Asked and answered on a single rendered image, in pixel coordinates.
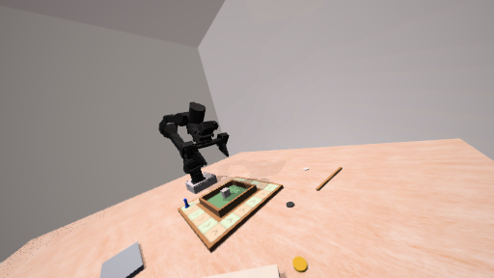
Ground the yellow round disc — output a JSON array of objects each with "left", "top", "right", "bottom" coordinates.
[{"left": 293, "top": 256, "right": 308, "bottom": 272}]

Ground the white die with black pips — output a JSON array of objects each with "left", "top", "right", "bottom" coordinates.
[{"left": 220, "top": 188, "right": 231, "bottom": 199}]

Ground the thin tan wooden stick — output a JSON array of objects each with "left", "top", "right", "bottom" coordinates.
[{"left": 316, "top": 167, "right": 343, "bottom": 191}]

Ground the brown board border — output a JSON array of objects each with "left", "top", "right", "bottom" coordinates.
[{"left": 178, "top": 181, "right": 284, "bottom": 254}]

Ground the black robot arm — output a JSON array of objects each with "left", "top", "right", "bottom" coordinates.
[{"left": 159, "top": 101, "right": 218, "bottom": 185}]

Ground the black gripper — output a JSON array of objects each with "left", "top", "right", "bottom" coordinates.
[{"left": 179, "top": 127, "right": 229, "bottom": 166}]

